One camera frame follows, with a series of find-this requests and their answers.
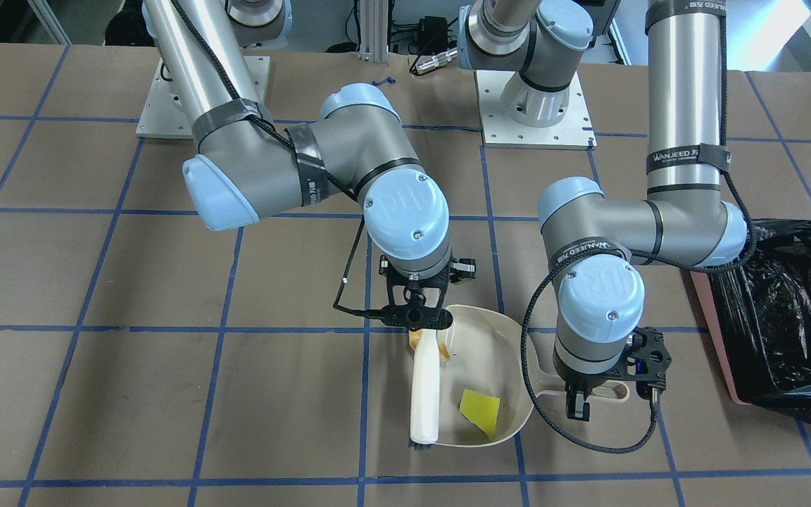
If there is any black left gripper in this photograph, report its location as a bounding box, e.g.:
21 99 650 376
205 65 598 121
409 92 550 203
553 327 672 423

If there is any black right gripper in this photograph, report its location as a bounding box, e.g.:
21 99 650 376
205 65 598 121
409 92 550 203
379 256 477 331

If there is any orange peel piece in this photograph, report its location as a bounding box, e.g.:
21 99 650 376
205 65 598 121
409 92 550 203
408 330 451 363

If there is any white hand brush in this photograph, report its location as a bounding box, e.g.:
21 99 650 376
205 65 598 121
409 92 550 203
410 347 441 447

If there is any beige plastic dustpan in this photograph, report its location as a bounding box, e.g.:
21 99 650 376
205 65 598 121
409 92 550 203
416 304 630 449

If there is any yellow sponge piece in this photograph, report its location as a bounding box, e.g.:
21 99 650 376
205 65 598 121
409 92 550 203
459 389 500 440

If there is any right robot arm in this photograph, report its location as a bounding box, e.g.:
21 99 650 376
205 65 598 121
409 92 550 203
144 1 476 331

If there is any pink bin with black bag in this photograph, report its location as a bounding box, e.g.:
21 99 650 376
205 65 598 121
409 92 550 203
692 219 811 424

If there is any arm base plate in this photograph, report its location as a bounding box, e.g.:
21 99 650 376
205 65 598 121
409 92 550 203
136 61 230 140
475 70 596 150

